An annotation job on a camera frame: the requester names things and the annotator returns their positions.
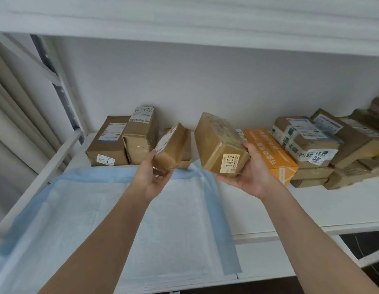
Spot person's left hand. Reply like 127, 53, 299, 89
128, 149, 175, 203

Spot person's right hand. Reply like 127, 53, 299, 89
216, 141, 284, 202

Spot small brown cardboard box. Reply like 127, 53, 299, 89
152, 122, 191, 175

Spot cardboard box with yellow label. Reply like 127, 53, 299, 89
194, 112, 251, 178

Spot person's right forearm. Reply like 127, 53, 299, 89
259, 181, 379, 294

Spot person's left forearm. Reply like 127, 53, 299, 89
38, 187, 154, 294

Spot upright taped cardboard box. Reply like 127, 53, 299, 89
122, 106, 159, 165

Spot orange printed carton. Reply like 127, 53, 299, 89
242, 128, 299, 186

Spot low brown cardboard box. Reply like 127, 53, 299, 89
163, 128, 193, 169

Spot flat cardboard box, white labels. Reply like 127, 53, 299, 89
86, 115, 131, 167

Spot cardboard box with green-white tape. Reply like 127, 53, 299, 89
270, 116, 341, 169

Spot white metal shelving rack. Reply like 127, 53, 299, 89
0, 0, 379, 294

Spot blue and white absorbent pad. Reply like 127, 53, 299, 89
0, 160, 243, 294

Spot pile of brown cardboard parcels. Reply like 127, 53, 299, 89
290, 96, 379, 191

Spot beige curtain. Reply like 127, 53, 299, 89
0, 36, 68, 184

